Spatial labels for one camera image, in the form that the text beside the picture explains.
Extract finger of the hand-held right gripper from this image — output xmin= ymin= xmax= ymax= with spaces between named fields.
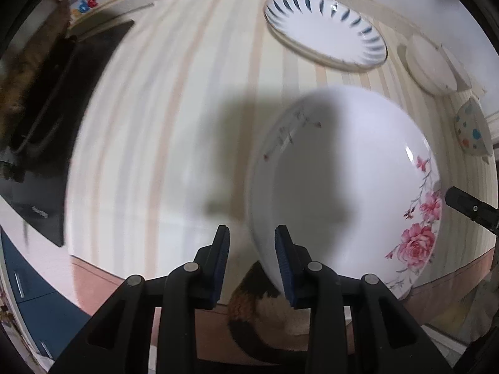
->
xmin=445 ymin=187 xmax=499 ymax=236

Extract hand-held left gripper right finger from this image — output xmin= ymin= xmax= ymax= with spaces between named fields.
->
xmin=274 ymin=224 xmax=455 ymax=374

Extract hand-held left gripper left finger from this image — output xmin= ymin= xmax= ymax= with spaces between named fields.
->
xmin=49 ymin=225 xmax=230 ymax=374

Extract polka dot bowl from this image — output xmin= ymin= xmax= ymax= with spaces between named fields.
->
xmin=454 ymin=97 xmax=491 ymax=157

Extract large white floral plate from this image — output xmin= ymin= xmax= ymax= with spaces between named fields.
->
xmin=247 ymin=86 xmax=443 ymax=300

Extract white bowl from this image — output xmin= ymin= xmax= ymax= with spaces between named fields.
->
xmin=405 ymin=33 xmax=472 ymax=96

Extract white plate blue leaf pattern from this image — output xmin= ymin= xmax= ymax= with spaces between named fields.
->
xmin=263 ymin=0 xmax=388 ymax=71

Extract calico cat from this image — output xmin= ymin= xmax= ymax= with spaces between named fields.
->
xmin=227 ymin=261 xmax=312 ymax=361

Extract striped counter mat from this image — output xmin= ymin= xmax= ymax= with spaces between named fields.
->
xmin=64 ymin=0 xmax=499 ymax=300

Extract blue cabinet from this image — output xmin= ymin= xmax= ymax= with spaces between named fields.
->
xmin=0 ymin=226 xmax=92 ymax=359

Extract black induction cooktop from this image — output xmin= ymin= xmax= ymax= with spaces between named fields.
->
xmin=0 ymin=19 xmax=135 ymax=248

